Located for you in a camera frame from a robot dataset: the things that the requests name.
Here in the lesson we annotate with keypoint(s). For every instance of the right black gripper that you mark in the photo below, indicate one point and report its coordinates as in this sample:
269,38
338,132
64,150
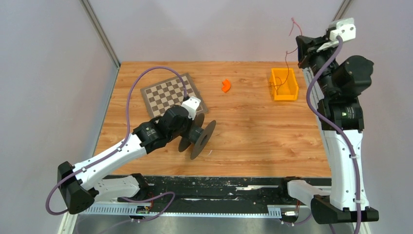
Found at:
308,47

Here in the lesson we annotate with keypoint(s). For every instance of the orange curved plastic piece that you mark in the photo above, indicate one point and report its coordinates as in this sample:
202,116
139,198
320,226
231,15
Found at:
226,85

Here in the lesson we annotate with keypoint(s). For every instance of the right aluminium frame post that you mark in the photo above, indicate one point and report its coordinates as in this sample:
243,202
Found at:
342,9

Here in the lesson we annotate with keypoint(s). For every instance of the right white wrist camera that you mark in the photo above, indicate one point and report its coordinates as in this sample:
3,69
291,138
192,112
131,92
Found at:
345,28

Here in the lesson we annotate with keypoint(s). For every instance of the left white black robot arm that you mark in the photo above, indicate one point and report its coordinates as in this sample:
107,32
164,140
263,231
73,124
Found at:
85,183

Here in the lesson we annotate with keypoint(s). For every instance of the wooden chessboard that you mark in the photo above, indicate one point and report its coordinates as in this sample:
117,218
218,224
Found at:
160,96

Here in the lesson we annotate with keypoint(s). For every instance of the left aluminium frame post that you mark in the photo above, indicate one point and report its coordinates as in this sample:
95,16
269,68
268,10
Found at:
100,31

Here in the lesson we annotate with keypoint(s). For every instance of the orange plastic bin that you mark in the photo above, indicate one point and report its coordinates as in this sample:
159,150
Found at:
283,84

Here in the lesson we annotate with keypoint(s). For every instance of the dark grey cable spool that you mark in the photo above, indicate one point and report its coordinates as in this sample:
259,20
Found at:
196,136

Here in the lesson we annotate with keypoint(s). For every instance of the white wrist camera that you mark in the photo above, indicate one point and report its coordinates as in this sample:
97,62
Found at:
345,28
191,105

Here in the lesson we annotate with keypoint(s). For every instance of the aluminium frame post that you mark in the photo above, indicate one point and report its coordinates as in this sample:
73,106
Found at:
342,9
100,31

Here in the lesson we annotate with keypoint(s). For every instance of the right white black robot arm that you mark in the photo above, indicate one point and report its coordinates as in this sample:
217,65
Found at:
342,123

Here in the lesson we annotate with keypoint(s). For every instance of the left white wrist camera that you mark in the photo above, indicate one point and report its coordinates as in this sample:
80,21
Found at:
191,105

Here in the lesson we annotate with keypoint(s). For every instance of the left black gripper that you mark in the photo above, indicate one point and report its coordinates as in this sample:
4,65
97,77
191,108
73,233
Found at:
186,133

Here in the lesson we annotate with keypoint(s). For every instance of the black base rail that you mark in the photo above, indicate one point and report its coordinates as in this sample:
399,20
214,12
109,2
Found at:
263,197

